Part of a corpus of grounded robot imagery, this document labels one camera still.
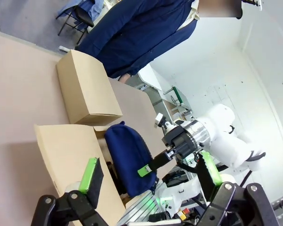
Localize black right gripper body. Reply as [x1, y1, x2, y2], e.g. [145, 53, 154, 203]
[161, 124, 196, 163]

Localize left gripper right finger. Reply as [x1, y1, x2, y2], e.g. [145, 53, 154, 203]
[195, 152, 280, 226]

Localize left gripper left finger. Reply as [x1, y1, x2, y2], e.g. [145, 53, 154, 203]
[31, 157, 109, 226]

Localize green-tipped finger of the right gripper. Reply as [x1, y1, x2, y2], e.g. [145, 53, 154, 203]
[137, 151, 173, 178]

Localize navy blue pencil pouch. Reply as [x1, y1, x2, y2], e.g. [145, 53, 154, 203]
[104, 121, 160, 198]

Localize person's left forearm blue sleeve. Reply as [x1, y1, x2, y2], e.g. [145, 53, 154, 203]
[107, 40, 166, 79]

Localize larger brown cardboard box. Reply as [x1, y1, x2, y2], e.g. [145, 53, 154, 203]
[33, 123, 135, 226]

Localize smaller brown cardboard box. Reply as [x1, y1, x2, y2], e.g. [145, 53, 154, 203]
[56, 49, 123, 125]

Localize person's left hand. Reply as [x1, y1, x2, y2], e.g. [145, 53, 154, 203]
[117, 73, 131, 83]

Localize green metal bar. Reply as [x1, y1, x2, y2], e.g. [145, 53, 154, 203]
[171, 86, 184, 105]

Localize white table with round-cornered top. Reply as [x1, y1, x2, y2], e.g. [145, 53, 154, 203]
[137, 63, 164, 91]

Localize person in blue jacket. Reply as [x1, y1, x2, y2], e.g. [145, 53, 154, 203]
[74, 0, 201, 80]

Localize black folding chair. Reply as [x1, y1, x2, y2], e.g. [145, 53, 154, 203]
[58, 4, 95, 45]

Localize blue cloth on chair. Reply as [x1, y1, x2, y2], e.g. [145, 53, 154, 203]
[56, 0, 105, 20]

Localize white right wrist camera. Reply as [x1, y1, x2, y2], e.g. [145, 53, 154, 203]
[154, 113, 175, 132]

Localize aluminium frame rail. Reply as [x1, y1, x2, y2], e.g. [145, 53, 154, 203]
[117, 194, 161, 226]

